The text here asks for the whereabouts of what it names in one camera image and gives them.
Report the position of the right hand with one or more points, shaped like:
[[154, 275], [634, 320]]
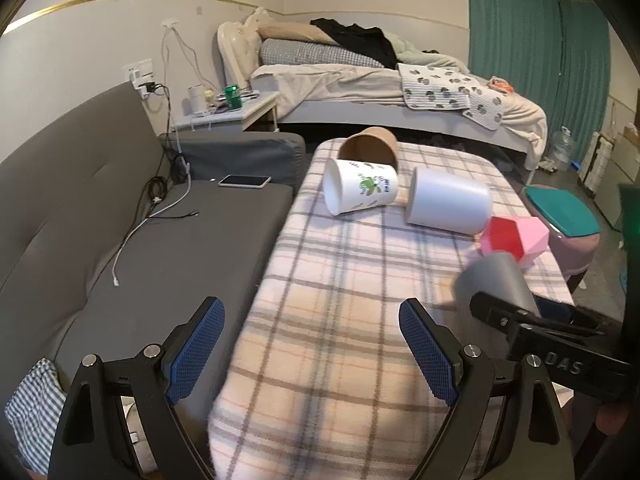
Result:
[[611, 421]]

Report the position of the brown paper cup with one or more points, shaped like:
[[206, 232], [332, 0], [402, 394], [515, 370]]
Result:
[[374, 144]]

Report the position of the plaid blanket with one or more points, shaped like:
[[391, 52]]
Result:
[[321, 383]]

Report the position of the grey plastic cup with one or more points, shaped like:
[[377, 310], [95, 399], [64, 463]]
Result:
[[499, 275]]

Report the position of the pink faceted cup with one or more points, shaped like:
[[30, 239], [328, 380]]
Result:
[[524, 238]]

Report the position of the plain white cup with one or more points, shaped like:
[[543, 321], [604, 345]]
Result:
[[447, 202]]

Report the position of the purple plastic stool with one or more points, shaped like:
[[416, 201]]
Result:
[[573, 254]]

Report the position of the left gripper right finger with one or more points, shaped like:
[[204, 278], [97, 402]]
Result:
[[530, 440]]

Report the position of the white bedside table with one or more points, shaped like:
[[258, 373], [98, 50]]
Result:
[[254, 112]]

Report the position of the grey sofa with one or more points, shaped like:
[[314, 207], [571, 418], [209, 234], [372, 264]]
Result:
[[83, 270]]

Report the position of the black clothing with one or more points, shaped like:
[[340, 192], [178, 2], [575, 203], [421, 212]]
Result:
[[370, 42]]

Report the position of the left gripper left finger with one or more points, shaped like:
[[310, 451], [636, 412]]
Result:
[[93, 440]]

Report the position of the white patterned mat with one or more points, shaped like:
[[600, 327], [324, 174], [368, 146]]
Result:
[[441, 89]]

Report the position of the clear water jug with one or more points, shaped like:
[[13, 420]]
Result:
[[562, 148]]

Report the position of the smartphone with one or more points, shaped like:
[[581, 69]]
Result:
[[244, 181]]

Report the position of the checkered pillow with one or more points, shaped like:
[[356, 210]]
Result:
[[294, 52]]

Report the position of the green cup on nightstand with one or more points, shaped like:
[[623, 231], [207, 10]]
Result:
[[232, 95]]

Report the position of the bed with beige sheet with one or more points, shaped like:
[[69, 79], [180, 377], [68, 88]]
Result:
[[357, 95]]

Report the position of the white cup green print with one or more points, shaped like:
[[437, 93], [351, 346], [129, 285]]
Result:
[[348, 185]]

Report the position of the wall power outlet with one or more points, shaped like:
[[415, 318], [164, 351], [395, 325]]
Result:
[[141, 75]]

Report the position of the beige pillow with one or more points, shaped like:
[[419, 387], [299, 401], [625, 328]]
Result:
[[269, 28]]

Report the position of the checkered cloth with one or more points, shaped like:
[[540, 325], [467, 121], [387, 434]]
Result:
[[33, 412]]

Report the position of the white jar on nightstand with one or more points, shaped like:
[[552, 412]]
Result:
[[197, 98]]

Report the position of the teal curtain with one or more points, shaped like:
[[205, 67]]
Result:
[[555, 52]]

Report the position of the teal stool cushion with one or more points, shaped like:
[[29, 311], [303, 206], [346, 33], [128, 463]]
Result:
[[563, 210]]

